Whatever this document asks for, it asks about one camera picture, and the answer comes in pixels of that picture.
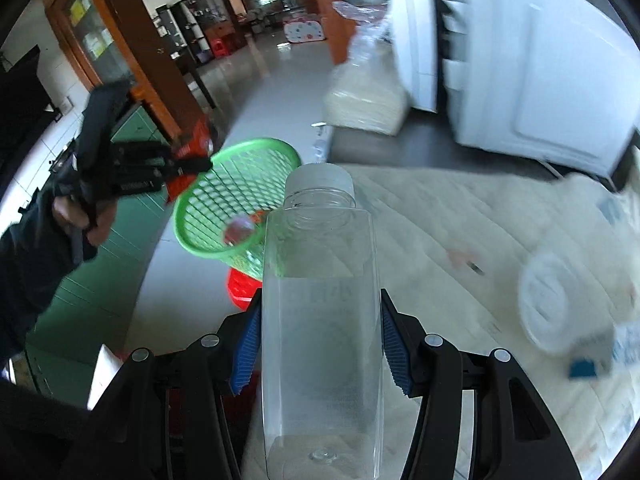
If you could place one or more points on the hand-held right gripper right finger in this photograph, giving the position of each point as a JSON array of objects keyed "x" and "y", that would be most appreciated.
[{"x": 395, "y": 355}]

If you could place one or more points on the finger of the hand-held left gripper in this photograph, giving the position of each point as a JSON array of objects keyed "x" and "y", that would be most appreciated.
[
  {"x": 185, "y": 166},
  {"x": 145, "y": 152}
]

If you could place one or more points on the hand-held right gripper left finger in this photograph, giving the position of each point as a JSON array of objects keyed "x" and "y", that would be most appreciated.
[{"x": 247, "y": 355}]

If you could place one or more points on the red snack packet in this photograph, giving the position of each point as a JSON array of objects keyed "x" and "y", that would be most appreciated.
[{"x": 192, "y": 150}]

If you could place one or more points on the green plastic mesh basket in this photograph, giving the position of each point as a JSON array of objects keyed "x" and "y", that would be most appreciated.
[{"x": 240, "y": 185}]

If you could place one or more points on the clear plastic bottle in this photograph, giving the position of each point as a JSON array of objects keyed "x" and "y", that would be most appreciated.
[{"x": 320, "y": 340}]

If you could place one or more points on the red soda can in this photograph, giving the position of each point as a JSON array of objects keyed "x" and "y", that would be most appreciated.
[{"x": 240, "y": 230}]

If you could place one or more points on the person's left forearm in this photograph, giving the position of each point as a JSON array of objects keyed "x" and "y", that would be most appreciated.
[{"x": 35, "y": 265}]

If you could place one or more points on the person's left hand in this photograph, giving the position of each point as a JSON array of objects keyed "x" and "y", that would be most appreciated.
[{"x": 75, "y": 215}]

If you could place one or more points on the red plastic stool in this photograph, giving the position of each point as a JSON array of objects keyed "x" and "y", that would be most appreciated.
[{"x": 242, "y": 290}]

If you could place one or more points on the black flat panel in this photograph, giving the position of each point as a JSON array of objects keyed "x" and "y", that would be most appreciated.
[{"x": 22, "y": 100}]

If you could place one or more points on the wooden glass-door cabinet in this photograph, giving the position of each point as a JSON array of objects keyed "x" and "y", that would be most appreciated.
[{"x": 125, "y": 35}]

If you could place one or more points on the small red stools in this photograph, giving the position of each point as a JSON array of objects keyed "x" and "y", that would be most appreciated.
[{"x": 220, "y": 45}]

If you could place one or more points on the white quilted cloth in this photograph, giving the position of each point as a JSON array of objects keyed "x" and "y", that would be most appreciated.
[{"x": 475, "y": 240}]

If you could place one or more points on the white sheet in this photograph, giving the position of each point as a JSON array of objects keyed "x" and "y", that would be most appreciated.
[{"x": 102, "y": 375}]

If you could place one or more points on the green floor cabinet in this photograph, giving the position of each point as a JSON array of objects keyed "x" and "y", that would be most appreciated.
[{"x": 95, "y": 295}]

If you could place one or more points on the dotted play tent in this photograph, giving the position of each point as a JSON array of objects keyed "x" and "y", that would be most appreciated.
[{"x": 302, "y": 30}]

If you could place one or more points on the crumpled clear plastic bags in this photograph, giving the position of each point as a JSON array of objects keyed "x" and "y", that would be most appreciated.
[{"x": 360, "y": 10}]

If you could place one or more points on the white microwave oven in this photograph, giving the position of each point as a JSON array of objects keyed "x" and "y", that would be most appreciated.
[{"x": 540, "y": 60}]

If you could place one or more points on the wooden door frame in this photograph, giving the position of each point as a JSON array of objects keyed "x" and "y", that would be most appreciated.
[{"x": 325, "y": 15}]

